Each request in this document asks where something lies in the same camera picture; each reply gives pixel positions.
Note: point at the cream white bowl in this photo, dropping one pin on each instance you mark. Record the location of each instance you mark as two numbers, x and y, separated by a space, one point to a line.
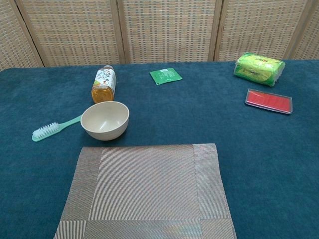
104 124

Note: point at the beige woven placemat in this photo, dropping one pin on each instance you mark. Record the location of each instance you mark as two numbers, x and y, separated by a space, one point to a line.
144 194

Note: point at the dark teal table cloth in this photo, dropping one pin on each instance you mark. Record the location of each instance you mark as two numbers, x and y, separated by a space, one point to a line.
199 119

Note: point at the green foil sachet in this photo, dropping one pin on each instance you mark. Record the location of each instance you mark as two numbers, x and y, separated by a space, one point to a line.
164 76

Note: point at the tea bottle with printed label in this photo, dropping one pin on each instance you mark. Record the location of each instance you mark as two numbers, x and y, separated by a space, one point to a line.
104 82

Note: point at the woven wooden folding screen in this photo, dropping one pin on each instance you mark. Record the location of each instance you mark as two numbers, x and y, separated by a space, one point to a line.
162 30

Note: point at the red pad in clear case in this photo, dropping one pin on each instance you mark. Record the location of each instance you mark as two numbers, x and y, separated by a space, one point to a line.
269 100

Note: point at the green yellow tissue pack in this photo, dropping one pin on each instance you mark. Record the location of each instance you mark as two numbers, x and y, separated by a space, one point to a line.
259 68

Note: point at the mint green scrub brush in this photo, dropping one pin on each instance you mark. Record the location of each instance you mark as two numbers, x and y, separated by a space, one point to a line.
45 130

